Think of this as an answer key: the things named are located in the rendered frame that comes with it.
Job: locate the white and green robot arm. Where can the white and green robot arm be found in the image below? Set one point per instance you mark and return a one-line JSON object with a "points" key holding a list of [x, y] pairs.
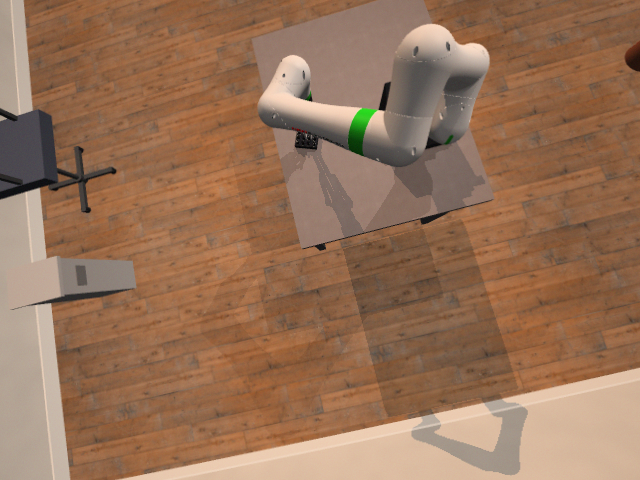
{"points": [[427, 60]]}

